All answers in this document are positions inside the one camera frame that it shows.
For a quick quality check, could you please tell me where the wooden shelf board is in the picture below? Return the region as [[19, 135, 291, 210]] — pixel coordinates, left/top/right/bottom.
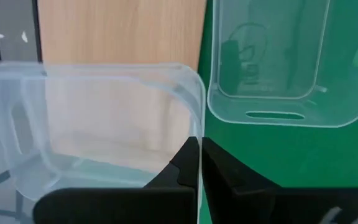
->
[[37, 0, 207, 174]]

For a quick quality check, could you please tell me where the green table mat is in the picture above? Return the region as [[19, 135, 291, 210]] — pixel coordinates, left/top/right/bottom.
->
[[197, 0, 358, 224]]

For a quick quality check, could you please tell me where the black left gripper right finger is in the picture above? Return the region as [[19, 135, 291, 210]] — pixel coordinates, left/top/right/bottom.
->
[[202, 137, 358, 224]]

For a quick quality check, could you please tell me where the clear plastic storage bin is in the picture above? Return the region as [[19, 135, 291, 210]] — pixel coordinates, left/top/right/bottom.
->
[[206, 0, 358, 128], [0, 60, 207, 224]]

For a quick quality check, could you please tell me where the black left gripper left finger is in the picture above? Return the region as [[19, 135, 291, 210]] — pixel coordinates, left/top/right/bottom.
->
[[33, 136, 200, 224]]

